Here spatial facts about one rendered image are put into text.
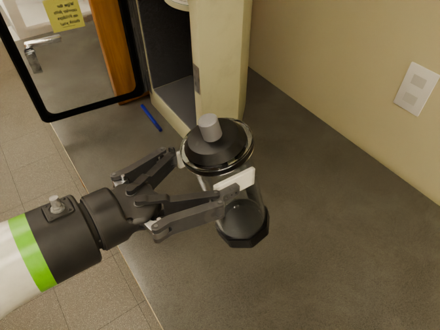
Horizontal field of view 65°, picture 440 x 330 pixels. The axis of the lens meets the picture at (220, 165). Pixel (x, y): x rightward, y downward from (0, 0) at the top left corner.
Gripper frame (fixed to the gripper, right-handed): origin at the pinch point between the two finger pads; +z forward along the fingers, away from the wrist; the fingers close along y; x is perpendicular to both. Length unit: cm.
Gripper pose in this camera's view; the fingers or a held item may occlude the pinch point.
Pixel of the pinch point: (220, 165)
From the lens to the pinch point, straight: 52.2
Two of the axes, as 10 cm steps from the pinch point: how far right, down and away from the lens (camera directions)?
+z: 8.0, -3.7, 4.7
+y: -6.0, -4.9, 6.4
